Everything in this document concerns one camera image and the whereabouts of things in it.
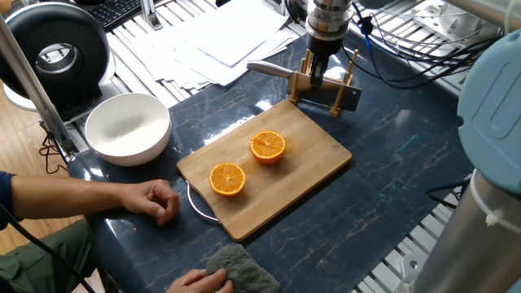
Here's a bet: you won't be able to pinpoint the dark blue shirt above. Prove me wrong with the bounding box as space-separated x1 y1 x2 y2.
0 170 18 231

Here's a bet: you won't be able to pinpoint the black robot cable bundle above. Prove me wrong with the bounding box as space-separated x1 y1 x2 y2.
341 2 508 90

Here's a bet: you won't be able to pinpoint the person's left hand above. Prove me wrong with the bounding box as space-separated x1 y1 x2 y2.
120 178 182 227

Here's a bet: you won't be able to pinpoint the black keyboard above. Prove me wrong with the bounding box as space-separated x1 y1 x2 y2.
87 0 143 33

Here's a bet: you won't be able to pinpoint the grey green cloth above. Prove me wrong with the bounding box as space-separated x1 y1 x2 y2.
204 243 282 293

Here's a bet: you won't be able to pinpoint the thin black floor cable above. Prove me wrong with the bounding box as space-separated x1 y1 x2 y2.
38 121 68 176

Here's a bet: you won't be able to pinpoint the wooden peg rack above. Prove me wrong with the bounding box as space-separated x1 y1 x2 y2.
287 48 361 120

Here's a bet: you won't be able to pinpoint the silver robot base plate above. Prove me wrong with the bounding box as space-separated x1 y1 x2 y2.
394 252 431 293

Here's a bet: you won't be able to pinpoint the black table edge cable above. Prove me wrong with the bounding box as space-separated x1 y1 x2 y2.
425 177 473 211

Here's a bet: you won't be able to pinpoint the silver perforated mounting plate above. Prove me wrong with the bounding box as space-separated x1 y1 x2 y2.
413 2 501 42

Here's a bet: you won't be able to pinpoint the aluminium frame post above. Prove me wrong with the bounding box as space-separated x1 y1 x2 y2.
0 15 81 158

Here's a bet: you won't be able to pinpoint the steel handled cleaver knife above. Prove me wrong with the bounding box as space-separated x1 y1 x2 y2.
246 59 364 113

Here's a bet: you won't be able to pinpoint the black round fan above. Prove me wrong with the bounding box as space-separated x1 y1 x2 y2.
0 2 118 124

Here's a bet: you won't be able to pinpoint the orange half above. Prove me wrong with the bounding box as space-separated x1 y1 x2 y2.
208 162 247 199
248 129 287 166

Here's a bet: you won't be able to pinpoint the short aluminium post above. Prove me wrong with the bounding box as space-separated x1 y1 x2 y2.
139 0 164 32

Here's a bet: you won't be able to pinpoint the thick black cable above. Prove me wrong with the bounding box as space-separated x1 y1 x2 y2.
0 203 97 293

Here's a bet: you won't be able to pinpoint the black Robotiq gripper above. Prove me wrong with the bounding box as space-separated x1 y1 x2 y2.
305 33 344 88

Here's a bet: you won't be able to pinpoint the person's left forearm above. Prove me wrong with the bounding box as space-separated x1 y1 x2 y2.
10 174 127 221

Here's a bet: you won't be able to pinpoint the white paper sheets stack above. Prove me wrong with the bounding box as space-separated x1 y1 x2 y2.
106 0 301 93

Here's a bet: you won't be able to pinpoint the dark blue marbled table mat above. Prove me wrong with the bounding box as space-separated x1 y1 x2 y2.
67 34 475 293

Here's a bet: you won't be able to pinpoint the bamboo cutting board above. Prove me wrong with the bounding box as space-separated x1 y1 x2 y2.
176 99 353 243

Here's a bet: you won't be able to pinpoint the person's right hand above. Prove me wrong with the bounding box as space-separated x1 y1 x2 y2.
165 267 234 293

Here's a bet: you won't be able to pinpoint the green trousers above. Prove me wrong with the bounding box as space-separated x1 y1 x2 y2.
0 219 97 293

